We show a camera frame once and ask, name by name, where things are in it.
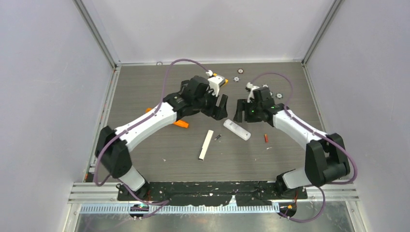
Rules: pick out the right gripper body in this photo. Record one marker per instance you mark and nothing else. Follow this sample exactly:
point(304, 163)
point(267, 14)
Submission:
point(254, 112)

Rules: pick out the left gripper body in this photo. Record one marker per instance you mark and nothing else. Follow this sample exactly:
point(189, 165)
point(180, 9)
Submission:
point(209, 104)

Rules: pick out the white remote control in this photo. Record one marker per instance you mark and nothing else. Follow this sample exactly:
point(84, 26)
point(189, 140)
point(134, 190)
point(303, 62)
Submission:
point(237, 130)

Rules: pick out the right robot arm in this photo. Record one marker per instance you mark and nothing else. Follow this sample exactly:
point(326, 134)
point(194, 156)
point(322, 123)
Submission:
point(324, 159)

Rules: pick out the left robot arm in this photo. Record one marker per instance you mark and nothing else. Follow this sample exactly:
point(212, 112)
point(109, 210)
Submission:
point(197, 95)

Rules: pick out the orange toy microphone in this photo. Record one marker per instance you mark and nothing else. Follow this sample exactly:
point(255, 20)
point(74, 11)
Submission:
point(179, 123)

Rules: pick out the long white box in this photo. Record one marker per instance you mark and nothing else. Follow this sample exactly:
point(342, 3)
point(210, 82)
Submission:
point(205, 144)

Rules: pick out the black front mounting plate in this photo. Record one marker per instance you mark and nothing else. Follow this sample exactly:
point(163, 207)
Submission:
point(217, 193)

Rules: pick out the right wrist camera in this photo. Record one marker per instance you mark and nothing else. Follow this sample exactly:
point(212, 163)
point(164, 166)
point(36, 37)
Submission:
point(250, 88)

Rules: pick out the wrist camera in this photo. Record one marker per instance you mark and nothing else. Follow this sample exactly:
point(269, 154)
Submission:
point(215, 82)
point(250, 88)

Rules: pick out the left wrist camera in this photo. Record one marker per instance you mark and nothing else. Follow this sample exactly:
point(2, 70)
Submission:
point(215, 82)

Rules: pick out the yellow triangle bracket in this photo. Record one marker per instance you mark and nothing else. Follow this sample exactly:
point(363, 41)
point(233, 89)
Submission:
point(220, 80)

